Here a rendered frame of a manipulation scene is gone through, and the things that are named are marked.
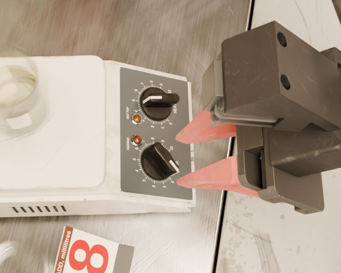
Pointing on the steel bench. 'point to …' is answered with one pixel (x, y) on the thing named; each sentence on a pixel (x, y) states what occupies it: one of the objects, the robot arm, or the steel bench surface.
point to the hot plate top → (58, 132)
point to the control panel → (152, 135)
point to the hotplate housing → (113, 126)
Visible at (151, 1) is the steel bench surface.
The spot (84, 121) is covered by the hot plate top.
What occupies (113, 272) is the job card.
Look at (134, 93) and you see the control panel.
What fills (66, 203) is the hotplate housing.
